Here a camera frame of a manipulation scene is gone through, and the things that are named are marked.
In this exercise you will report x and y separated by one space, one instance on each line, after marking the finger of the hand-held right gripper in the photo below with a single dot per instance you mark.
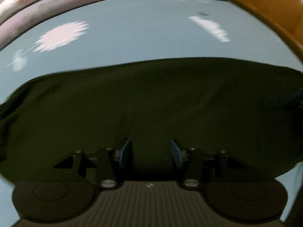
293 99

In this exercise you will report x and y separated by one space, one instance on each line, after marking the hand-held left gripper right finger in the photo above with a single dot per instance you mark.
176 152

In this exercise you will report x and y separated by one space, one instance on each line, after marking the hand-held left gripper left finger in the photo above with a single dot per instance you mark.
124 152

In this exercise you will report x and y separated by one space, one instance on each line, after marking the wooden headboard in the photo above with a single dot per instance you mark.
272 4

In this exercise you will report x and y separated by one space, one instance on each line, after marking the purple floral quilt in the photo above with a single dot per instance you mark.
35 16

